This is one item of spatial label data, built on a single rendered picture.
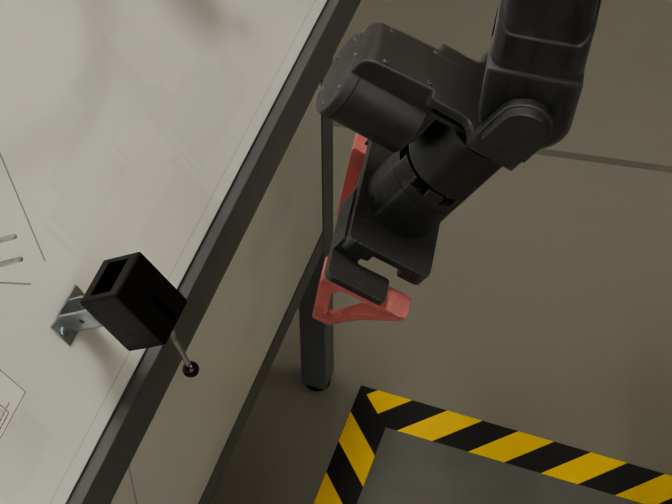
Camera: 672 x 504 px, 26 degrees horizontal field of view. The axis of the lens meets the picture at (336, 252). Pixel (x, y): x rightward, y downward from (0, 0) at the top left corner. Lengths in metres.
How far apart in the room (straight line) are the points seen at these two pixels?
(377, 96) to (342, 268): 0.14
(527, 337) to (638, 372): 0.18
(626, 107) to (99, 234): 1.60
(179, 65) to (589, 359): 1.15
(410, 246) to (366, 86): 0.14
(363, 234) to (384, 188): 0.03
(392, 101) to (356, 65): 0.03
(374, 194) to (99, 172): 0.34
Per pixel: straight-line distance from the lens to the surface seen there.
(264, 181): 1.44
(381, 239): 0.99
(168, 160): 1.32
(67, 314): 1.20
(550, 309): 2.38
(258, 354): 1.78
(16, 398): 1.17
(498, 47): 0.86
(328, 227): 1.96
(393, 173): 0.98
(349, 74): 0.91
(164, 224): 1.30
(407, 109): 0.92
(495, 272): 2.41
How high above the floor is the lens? 1.90
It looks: 52 degrees down
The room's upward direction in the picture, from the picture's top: straight up
